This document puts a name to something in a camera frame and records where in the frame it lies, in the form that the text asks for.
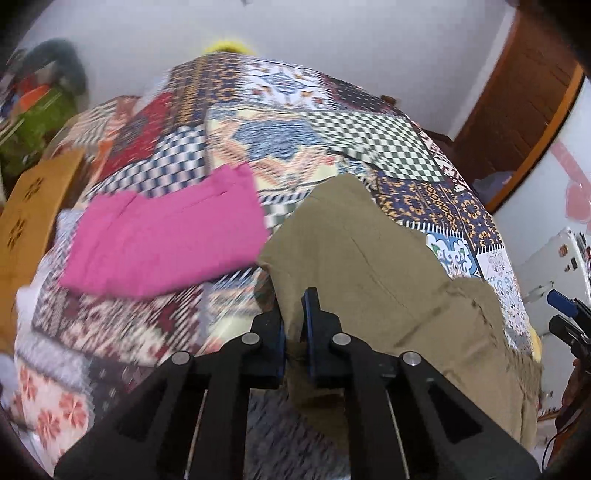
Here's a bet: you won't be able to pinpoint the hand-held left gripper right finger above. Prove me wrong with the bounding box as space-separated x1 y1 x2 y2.
301 288 541 480

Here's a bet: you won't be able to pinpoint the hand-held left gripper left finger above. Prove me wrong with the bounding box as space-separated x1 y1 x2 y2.
54 308 286 480

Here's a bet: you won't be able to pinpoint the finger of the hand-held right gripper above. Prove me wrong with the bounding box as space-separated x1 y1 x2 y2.
549 315 591 357
547 290 591 318

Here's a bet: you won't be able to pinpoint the khaki pants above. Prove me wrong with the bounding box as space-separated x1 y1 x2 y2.
256 174 542 455

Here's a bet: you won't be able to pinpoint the pink pants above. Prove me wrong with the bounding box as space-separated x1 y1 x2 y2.
59 164 271 298

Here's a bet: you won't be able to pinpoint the grey purple cloth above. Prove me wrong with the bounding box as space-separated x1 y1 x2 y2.
473 172 515 199

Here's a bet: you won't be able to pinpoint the patchwork printed blanket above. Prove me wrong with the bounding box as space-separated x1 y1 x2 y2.
14 52 542 480

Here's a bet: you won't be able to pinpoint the brown wooden door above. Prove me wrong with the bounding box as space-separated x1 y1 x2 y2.
454 9 585 214

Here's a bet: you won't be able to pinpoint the tan wooden board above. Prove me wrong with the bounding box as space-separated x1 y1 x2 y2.
0 148 87 354

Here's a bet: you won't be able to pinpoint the yellow round object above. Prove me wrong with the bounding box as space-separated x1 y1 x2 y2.
201 39 257 55

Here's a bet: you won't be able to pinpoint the orange box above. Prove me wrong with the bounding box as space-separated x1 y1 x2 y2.
21 85 52 105

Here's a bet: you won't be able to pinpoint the black cable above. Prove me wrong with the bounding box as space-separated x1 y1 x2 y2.
539 415 578 468

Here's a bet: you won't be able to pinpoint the pink wall sticker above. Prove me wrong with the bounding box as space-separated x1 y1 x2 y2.
549 138 591 223

